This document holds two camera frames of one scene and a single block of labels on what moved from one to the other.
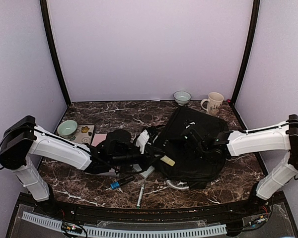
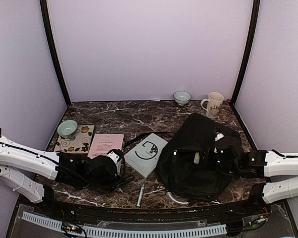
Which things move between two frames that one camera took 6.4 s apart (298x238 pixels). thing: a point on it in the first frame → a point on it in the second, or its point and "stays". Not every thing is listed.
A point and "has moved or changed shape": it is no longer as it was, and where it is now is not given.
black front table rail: [222, 211] stays
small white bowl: [182, 97] stays
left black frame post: [56, 54] stays
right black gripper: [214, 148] → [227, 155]
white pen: [140, 194] stays
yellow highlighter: [168, 160] → [197, 158]
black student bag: [189, 168] has moved or changed shape
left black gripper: [151, 151] → [112, 183]
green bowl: [67, 129] stays
